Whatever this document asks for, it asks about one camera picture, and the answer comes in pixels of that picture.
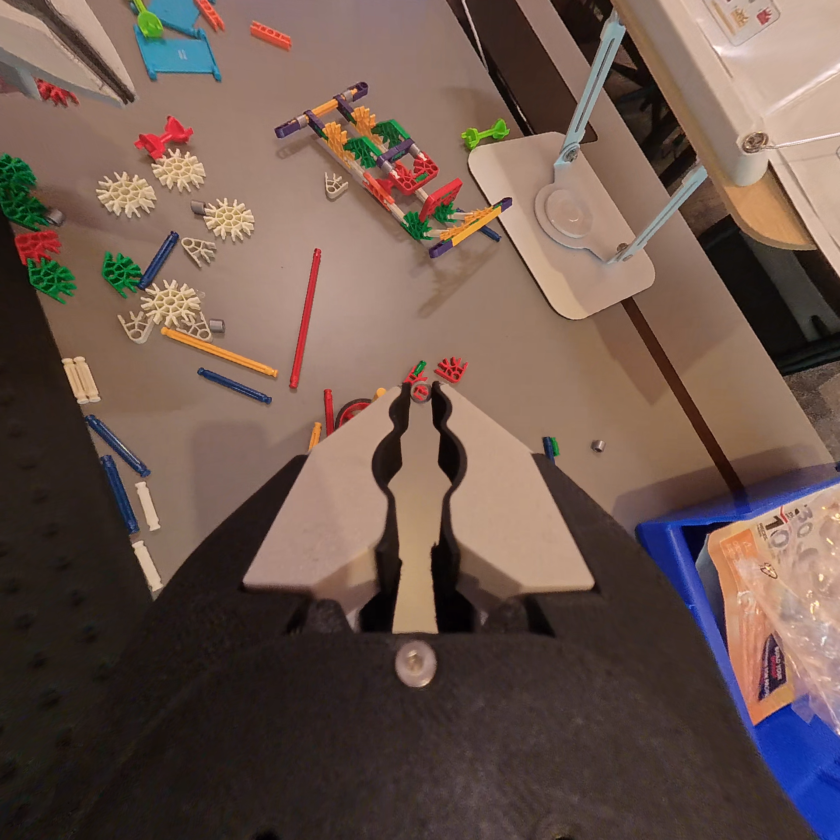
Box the purple and yellow rod assembly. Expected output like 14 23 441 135
273 81 369 139

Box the blue storage bin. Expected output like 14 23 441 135
634 462 840 840

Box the red and green toy model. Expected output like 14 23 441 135
273 81 513 259

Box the clear plastic bag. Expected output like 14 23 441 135
731 498 840 724

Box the instruction sheet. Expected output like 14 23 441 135
702 0 840 173

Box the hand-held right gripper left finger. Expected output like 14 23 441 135
241 384 411 634

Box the white document stand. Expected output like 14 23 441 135
467 0 840 322

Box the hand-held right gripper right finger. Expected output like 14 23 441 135
430 382 596 634

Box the green fan connector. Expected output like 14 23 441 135
27 257 77 305
0 189 51 231
0 154 38 195
101 252 144 298

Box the red double-ended connector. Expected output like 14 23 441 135
134 116 195 159

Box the white rod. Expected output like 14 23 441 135
130 539 164 592
134 482 162 533

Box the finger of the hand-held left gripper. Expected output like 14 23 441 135
0 0 130 109
56 0 140 104

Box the pair of white rods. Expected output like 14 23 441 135
62 356 101 405

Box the lime green double-ended connector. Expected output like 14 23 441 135
461 117 511 149

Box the red orange printed packet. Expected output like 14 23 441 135
705 504 822 727

